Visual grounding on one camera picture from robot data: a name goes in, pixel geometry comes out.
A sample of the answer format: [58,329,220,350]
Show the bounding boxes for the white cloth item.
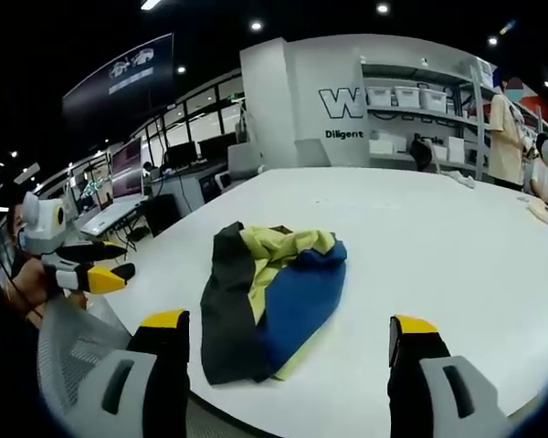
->
[441,170,477,190]

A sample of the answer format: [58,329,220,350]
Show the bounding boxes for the large display screen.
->
[111,135,145,203]

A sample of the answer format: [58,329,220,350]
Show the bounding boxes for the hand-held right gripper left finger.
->
[65,308,191,438]

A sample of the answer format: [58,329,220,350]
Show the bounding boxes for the hanging dark banner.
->
[61,31,175,120]

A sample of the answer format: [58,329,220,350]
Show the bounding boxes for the grey box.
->
[227,143,264,181]

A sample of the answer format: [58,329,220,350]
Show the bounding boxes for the black office chair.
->
[142,193,182,237]

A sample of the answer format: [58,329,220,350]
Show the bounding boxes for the white storage bin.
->
[368,85,396,107]
[419,88,448,111]
[395,86,422,109]

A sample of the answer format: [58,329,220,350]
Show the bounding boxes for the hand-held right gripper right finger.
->
[386,314,515,438]

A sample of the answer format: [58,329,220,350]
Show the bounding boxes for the black computer monitor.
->
[196,132,237,161]
[163,141,198,169]

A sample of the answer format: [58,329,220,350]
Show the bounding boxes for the blue yellow black garment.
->
[199,221,349,385]

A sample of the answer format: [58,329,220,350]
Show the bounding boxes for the grey metal storage shelf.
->
[359,57,548,177]

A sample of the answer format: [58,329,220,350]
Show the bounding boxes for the grey mesh office chair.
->
[35,295,133,416]

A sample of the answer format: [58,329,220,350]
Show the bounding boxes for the dark backpack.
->
[408,138,441,173]

